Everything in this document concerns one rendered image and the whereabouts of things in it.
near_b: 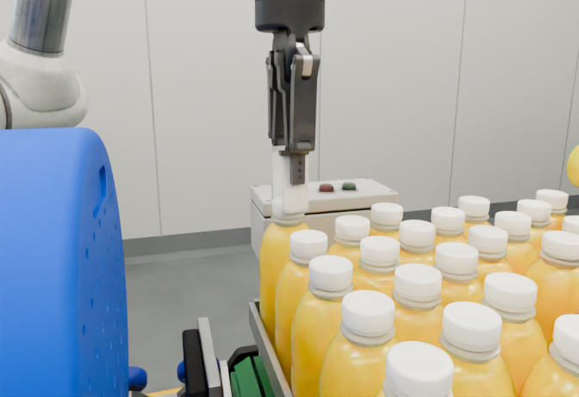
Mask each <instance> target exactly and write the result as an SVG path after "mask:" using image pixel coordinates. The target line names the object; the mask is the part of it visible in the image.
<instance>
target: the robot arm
mask: <svg viewBox="0 0 579 397"><path fill-rule="evenodd" d="M254 2H255V28H256V29H257V30H258V31H259V32H261V33H272V34H273V37H274V38H273V40H272V51H269V57H266V61H265V64H266V73H267V97H268V137H269V139H271V143H272V146H273V147H272V200H273V198H275V197H278V196H281V197H282V214H283V215H286V214H306V213H307V212H308V155H309V152H313V151H314V150H315V129H316V103H317V79H318V73H319V68H320V62H321V59H320V56H319V54H312V51H311V50H310V45H309V39H308V34H312V33H319V32H321V31H322V30H323V29H324V27H325V2H326V0H254ZM71 6H72V0H13V7H12V14H11V22H10V30H9V37H7V38H6V39H4V40H2V41H0V130H5V129H34V128H62V127H75V126H77V125H78V124H79V123H80V122H81V121H82V120H83V119H84V117H85V116H86V114H87V111H88V107H89V96H88V91H87V89H86V86H85V84H84V82H83V80H82V79H81V78H80V76H79V75H78V74H77V73H76V72H75V65H74V63H73V61H72V58H71V57H70V55H69V54H68V52H67V51H66V50H65V49H64V47H65V37H66V32H67V27H68V22H69V16H70V11H71Z"/></svg>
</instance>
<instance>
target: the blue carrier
mask: <svg viewBox="0 0 579 397"><path fill-rule="evenodd" d="M0 397H128V307H127V290H126V277H125V264H124V254H123V244H122V235H121V221H120V214H119V207H118V201H117V195H116V190H115V181H114V177H113V172H112V168H111V164H110V161H109V155H108V153H107V150H106V147H105V145H104V143H103V141H102V140H101V138H100V136H99V135H98V134H97V133H96V132H94V131H93V130H91V129H89V128H87V127H62V128H34V129H5V130H0Z"/></svg>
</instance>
